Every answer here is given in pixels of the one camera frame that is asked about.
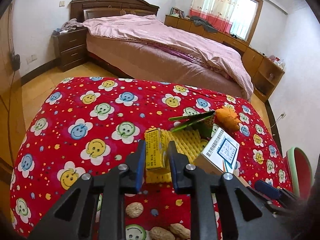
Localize dark wooden headboard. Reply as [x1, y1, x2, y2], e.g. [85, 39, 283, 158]
[69, 0, 159, 22]

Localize books on cabinet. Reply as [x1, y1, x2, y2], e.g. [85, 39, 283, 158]
[170, 7, 185, 18]

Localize dark clothes on cabinet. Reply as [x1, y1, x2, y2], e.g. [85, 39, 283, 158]
[190, 16, 218, 33]

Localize green mosquito coil box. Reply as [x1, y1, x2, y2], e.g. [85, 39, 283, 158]
[169, 110, 215, 138]

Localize corner wooden shelf unit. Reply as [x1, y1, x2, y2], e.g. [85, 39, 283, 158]
[252, 57, 285, 103]

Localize small orange bag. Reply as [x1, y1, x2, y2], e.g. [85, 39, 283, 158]
[215, 106, 241, 132]

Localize long wooden cabinet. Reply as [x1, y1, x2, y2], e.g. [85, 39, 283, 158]
[164, 15, 264, 78]

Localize red bin with green rim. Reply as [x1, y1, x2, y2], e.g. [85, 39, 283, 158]
[284, 147, 313, 199]

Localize clothes on nightstand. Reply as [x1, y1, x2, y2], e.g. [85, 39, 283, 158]
[53, 18, 83, 35]

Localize black power adapter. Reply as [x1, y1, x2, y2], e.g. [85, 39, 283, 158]
[11, 53, 21, 72]

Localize red smiley flower blanket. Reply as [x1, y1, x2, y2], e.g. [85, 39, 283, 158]
[10, 77, 292, 237]

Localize pink quilt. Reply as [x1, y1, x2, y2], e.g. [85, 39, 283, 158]
[83, 14, 254, 99]

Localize peanut shell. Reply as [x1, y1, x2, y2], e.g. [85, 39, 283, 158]
[149, 226, 175, 240]
[169, 223, 191, 239]

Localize floral curtain with red hem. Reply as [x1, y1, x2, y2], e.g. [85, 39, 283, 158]
[189, 0, 238, 33]

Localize small yellow box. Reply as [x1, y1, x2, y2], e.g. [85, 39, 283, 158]
[145, 128, 170, 174]

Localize white medicine box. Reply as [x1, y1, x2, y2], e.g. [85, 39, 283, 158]
[194, 128, 240, 175]

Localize walnut shell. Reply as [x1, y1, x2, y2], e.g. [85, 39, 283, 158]
[125, 202, 144, 218]

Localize yellow foam net mat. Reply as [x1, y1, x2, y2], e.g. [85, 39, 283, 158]
[145, 129, 208, 184]

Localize dark wooden nightstand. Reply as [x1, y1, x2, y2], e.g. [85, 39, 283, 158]
[52, 27, 87, 72]

